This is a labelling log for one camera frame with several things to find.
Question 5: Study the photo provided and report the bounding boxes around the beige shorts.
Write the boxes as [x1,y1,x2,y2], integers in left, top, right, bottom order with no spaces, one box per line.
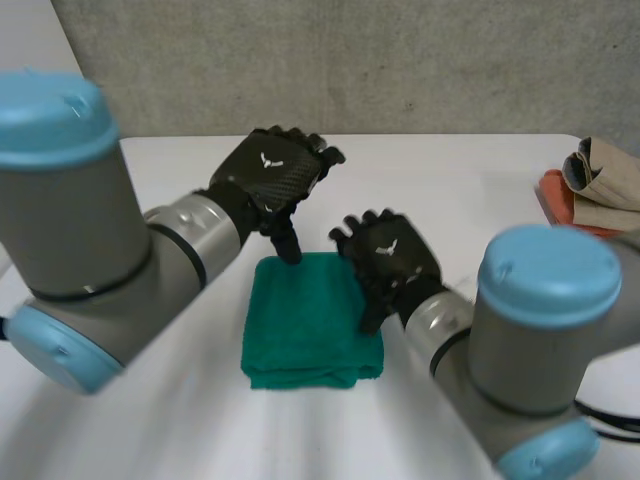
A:
[561,136,640,231]

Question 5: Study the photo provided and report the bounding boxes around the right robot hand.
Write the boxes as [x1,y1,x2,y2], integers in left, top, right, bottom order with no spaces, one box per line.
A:
[328,209,447,336]

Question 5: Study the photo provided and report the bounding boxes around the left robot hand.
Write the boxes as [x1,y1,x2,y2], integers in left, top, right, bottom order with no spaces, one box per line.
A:
[194,125,347,265]

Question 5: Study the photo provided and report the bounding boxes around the coral towel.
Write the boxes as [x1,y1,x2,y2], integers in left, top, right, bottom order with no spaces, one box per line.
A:
[536,169,614,236]

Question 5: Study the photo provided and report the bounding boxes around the teal towel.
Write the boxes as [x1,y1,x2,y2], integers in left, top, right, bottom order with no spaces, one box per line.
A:
[240,251,385,391]

